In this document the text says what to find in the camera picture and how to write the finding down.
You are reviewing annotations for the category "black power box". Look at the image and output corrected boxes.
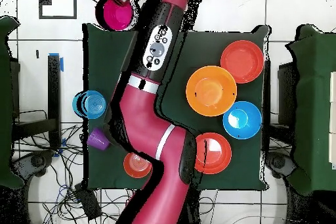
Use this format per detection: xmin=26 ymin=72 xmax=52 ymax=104
xmin=73 ymin=183 xmax=102 ymax=221

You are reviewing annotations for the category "black office chair base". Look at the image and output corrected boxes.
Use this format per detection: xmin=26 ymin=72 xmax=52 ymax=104
xmin=11 ymin=150 xmax=54 ymax=179
xmin=264 ymin=151 xmax=297 ymax=180

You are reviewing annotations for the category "large orange bowl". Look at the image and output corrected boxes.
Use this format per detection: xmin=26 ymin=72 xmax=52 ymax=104
xmin=194 ymin=132 xmax=233 ymax=175
xmin=220 ymin=39 xmax=264 ymax=85

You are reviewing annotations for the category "small blue bowl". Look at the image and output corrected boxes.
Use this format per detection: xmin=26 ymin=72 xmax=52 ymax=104
xmin=72 ymin=90 xmax=108 ymax=120

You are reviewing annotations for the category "large yellow-orange bowl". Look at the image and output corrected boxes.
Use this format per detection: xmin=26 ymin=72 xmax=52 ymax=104
xmin=185 ymin=65 xmax=238 ymax=118

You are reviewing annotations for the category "small orange bowl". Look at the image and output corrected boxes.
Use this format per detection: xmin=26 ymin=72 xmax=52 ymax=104
xmin=123 ymin=152 xmax=154 ymax=179

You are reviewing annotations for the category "green cloth covered side table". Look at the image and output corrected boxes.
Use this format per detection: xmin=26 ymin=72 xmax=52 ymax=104
xmin=0 ymin=15 xmax=24 ymax=189
xmin=285 ymin=24 xmax=336 ymax=196

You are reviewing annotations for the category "purple cup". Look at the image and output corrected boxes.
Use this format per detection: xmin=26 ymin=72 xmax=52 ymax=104
xmin=86 ymin=127 xmax=111 ymax=152

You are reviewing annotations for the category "large blue bowl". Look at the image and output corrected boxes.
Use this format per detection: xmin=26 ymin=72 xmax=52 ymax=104
xmin=222 ymin=101 xmax=263 ymax=140

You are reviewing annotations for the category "dark green table cloth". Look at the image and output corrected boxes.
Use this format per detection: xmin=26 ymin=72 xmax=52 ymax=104
xmin=82 ymin=23 xmax=271 ymax=191

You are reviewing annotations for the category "blue tape strip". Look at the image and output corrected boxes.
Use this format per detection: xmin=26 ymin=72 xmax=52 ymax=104
xmin=48 ymin=52 xmax=64 ymax=72

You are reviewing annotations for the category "small pink bowl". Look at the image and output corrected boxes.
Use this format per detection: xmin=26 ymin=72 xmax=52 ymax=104
xmin=102 ymin=0 xmax=134 ymax=31

